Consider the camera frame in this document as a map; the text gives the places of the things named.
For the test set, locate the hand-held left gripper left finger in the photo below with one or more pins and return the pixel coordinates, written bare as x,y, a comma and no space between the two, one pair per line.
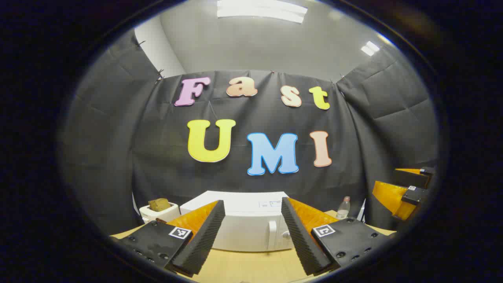
200,243

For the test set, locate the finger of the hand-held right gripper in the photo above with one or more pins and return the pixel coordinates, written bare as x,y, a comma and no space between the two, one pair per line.
393,196
412,179

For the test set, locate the long ceiling light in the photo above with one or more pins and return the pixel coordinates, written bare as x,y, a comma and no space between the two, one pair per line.
261,11

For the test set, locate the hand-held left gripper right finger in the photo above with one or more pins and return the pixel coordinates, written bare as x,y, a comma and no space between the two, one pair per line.
302,239

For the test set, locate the small ceiling light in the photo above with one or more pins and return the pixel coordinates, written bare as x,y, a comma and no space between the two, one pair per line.
370,48

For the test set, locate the white microwave oven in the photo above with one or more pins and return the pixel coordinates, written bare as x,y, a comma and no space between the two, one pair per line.
247,224

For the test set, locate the white toaster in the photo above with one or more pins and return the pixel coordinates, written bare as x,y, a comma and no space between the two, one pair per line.
165,214

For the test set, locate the clear plastic bottle red label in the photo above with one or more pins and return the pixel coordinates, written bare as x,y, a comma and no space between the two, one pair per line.
343,212

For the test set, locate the brown bread slice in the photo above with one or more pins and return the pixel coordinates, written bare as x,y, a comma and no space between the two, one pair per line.
159,204

